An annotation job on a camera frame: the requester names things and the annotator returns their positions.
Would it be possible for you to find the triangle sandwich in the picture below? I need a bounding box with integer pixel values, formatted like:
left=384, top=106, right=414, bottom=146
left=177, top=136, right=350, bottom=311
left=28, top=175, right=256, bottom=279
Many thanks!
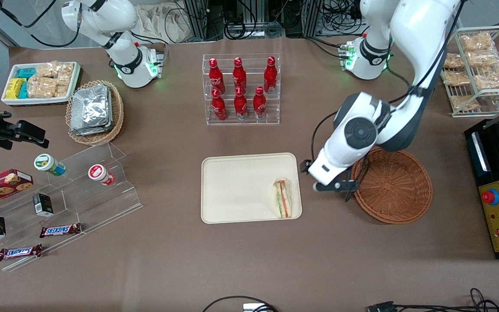
left=273, top=178, right=293, bottom=219

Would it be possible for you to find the white rectangular snack tray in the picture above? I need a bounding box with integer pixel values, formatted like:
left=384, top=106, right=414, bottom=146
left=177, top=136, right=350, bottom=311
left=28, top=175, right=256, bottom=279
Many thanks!
left=1, top=62, right=81, bottom=107

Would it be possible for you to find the beige plastic tray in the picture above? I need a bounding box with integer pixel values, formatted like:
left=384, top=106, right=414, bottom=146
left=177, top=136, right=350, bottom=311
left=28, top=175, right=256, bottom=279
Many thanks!
left=201, top=152, right=303, bottom=224

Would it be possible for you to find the light tan wicker basket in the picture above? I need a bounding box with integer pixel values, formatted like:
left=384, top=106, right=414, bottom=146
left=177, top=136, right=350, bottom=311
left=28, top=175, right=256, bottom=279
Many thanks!
left=65, top=80, right=124, bottom=146

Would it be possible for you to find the brown round wicker basket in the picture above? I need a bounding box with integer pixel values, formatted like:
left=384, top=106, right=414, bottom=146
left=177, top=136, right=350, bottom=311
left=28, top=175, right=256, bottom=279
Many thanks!
left=350, top=147, right=433, bottom=224

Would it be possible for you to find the green lid white cup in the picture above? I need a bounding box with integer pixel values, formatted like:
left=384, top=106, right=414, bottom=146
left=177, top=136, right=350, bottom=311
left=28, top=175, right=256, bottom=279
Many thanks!
left=33, top=153, right=66, bottom=176

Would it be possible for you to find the yellow snack pack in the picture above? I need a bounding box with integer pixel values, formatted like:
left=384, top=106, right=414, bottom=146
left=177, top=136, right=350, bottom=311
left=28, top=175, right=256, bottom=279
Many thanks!
left=6, top=78, right=27, bottom=99

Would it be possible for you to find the silver foil pouch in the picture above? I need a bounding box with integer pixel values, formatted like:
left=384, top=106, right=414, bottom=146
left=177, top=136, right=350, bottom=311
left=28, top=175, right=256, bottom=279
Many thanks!
left=70, top=123, right=113, bottom=136
left=71, top=84, right=112, bottom=130

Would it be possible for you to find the red tartan cookie box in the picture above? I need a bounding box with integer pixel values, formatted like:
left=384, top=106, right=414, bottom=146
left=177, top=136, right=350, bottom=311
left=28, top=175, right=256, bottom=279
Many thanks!
left=0, top=169, right=34, bottom=212

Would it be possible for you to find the clear acrylic bottle rack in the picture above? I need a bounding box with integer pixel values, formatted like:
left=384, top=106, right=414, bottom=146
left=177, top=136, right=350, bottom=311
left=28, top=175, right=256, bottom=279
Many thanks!
left=202, top=53, right=281, bottom=126

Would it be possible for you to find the red lid white cup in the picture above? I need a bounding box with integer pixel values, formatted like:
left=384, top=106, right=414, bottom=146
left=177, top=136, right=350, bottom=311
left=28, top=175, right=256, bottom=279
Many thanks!
left=88, top=164, right=116, bottom=186

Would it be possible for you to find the red cola bottle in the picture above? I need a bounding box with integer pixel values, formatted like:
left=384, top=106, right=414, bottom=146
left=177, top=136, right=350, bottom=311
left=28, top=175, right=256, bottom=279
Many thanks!
left=234, top=87, right=248, bottom=120
left=211, top=89, right=227, bottom=121
left=208, top=58, right=225, bottom=94
left=233, top=57, right=247, bottom=91
left=263, top=56, right=278, bottom=94
left=253, top=86, right=267, bottom=120

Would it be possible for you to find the clear acrylic stepped shelf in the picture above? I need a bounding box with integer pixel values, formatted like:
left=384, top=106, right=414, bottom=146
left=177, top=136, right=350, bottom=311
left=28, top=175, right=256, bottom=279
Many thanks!
left=0, top=141, right=143, bottom=273

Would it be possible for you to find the brown Snickers bar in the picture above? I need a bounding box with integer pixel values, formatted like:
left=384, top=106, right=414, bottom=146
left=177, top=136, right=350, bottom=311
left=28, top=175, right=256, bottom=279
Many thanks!
left=39, top=223, right=82, bottom=238
left=0, top=244, right=43, bottom=261

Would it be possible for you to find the white crumpled cloth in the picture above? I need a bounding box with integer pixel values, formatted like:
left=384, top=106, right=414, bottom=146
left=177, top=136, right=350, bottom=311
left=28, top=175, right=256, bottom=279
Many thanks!
left=135, top=3, right=189, bottom=44

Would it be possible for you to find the clear bagged fried snack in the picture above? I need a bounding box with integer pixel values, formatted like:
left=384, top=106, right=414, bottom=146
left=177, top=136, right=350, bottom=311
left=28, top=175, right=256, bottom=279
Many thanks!
left=444, top=53, right=464, bottom=70
left=466, top=50, right=499, bottom=68
left=473, top=63, right=499, bottom=91
left=442, top=71, right=471, bottom=87
left=460, top=32, right=495, bottom=52
left=449, top=94, right=480, bottom=111

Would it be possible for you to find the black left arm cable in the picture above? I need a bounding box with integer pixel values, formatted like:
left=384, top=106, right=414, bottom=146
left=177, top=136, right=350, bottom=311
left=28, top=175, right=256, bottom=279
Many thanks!
left=311, top=0, right=467, bottom=163

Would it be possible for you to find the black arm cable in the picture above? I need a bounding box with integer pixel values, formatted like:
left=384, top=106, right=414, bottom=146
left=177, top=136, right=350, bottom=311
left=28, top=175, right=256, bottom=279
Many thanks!
left=0, top=0, right=81, bottom=48
left=311, top=0, right=467, bottom=163

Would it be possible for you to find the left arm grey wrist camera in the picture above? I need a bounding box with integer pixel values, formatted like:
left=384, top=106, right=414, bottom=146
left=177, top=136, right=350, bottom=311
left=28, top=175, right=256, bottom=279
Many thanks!
left=313, top=180, right=346, bottom=193

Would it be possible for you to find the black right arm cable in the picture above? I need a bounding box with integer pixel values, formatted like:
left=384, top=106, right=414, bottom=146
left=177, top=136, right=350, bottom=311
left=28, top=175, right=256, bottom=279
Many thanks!
left=0, top=0, right=81, bottom=48

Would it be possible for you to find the black looped cable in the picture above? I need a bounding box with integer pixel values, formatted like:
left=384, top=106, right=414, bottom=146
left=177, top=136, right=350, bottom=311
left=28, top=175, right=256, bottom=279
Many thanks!
left=202, top=296, right=278, bottom=312

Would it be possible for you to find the aluminium frame post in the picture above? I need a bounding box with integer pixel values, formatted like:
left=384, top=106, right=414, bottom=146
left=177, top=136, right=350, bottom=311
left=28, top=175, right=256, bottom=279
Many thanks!
left=304, top=0, right=324, bottom=37
left=185, top=0, right=209, bottom=42

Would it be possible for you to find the black cable bundle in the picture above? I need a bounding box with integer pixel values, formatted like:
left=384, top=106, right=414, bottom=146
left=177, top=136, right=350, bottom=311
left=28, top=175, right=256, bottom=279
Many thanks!
left=323, top=0, right=363, bottom=35

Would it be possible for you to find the white wire rack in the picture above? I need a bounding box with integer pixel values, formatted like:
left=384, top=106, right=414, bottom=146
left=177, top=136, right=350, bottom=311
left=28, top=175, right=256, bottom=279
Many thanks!
left=440, top=25, right=499, bottom=118

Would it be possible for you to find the black cable connector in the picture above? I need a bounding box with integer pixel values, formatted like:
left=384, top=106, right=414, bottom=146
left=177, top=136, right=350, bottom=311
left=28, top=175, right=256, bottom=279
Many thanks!
left=366, top=301, right=396, bottom=312

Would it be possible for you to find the black coiled cable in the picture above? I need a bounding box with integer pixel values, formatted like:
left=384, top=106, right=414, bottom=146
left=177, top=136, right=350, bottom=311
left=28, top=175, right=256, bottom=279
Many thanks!
left=470, top=288, right=499, bottom=312

